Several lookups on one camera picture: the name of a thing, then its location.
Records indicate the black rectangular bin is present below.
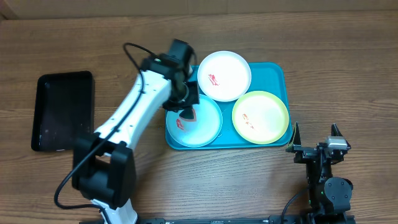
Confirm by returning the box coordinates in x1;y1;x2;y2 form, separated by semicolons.
31;71;95;152

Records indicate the light blue plate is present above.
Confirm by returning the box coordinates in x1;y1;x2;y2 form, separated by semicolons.
165;94;223;150

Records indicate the yellow-green plate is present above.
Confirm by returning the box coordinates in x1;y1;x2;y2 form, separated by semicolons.
231;91;290;144

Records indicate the pink and green sponge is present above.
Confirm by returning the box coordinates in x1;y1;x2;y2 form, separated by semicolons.
179;107;197;122

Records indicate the teal plastic tray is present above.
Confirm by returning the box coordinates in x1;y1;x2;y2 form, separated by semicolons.
164;62;294;151

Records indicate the white plate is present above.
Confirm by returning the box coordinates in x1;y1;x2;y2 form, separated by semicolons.
197;50;252;102

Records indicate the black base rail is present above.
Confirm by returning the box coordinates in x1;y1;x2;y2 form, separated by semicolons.
79;215;356;224

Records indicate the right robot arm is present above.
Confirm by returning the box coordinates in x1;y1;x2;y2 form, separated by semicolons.
280;124;356;224

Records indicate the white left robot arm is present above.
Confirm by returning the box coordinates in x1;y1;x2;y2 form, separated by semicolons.
60;39;199;223

